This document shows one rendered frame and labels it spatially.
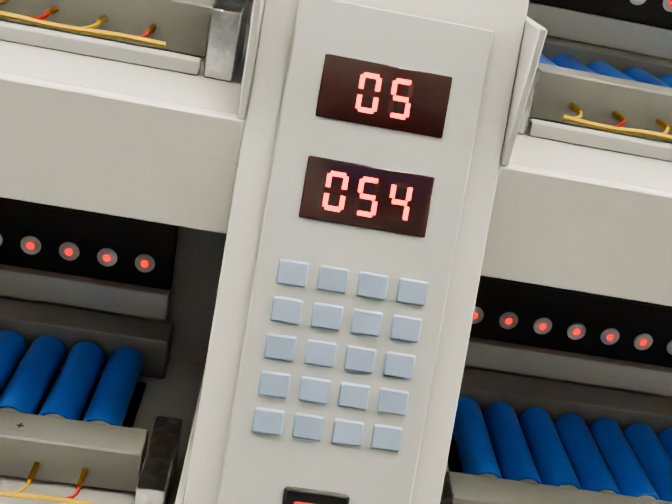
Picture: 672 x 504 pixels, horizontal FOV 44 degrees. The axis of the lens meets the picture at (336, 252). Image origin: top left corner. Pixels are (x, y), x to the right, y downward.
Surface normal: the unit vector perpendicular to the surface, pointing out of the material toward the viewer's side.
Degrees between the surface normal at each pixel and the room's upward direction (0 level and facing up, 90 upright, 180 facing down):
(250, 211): 90
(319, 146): 90
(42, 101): 111
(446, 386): 90
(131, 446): 21
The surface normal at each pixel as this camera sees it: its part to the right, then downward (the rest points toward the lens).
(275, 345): 0.09, 0.07
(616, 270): 0.03, 0.42
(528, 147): 0.18, -0.89
